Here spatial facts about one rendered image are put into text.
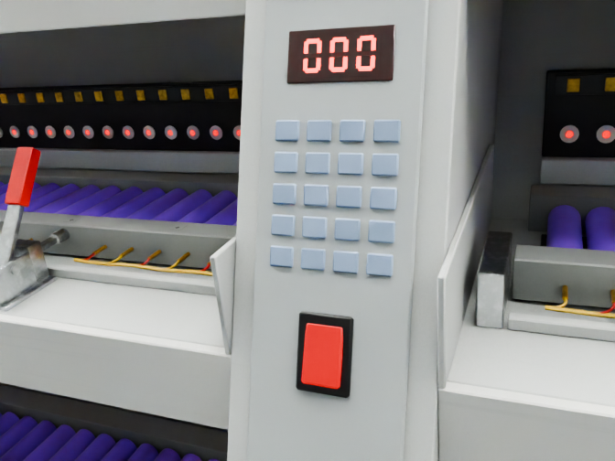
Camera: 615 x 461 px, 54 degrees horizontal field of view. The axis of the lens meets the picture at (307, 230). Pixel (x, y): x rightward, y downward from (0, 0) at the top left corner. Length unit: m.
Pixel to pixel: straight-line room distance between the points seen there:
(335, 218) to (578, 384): 0.12
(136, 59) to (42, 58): 0.11
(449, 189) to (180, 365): 0.15
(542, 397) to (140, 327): 0.19
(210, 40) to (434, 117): 0.32
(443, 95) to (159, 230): 0.20
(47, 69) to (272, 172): 0.40
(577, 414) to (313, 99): 0.16
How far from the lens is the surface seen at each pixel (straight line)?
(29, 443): 0.56
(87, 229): 0.41
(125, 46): 0.58
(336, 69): 0.26
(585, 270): 0.31
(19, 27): 0.39
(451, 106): 0.25
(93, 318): 0.34
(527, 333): 0.29
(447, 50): 0.25
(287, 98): 0.26
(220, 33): 0.53
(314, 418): 0.27
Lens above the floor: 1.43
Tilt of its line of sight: 3 degrees down
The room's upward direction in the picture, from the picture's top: 3 degrees clockwise
